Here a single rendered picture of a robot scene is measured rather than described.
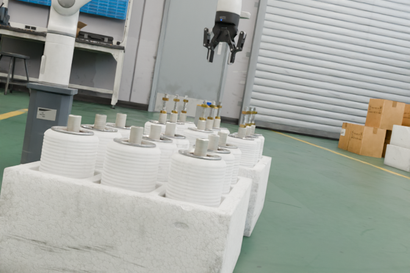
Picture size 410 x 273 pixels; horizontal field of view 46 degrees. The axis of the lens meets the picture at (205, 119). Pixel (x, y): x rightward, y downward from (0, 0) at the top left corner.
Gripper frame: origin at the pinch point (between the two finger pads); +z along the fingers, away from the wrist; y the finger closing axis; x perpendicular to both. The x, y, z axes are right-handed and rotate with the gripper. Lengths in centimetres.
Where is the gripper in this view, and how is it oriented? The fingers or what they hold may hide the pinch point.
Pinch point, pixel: (220, 59)
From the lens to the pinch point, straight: 149.1
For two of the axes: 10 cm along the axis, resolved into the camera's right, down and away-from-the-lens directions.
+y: 8.7, 1.7, -4.7
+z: -1.6, 9.9, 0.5
